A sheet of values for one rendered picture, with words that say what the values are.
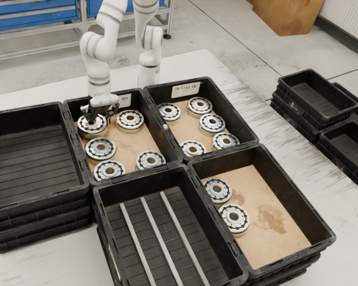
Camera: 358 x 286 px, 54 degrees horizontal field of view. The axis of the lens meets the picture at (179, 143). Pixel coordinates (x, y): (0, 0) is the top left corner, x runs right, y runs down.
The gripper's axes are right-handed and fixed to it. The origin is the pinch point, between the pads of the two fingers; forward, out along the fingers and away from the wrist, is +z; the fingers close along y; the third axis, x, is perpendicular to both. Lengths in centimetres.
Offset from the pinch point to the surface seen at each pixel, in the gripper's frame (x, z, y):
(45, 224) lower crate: 30.9, 7.0, 25.8
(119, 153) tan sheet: 12.8, 4.2, -3.0
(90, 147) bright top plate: 9.5, 1.4, 6.3
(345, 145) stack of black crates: 10, 49, -144
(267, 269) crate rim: 71, -6, -23
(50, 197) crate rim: 30.9, -5.6, 22.6
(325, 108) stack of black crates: -13, 38, -142
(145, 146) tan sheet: 12.2, 4.2, -12.8
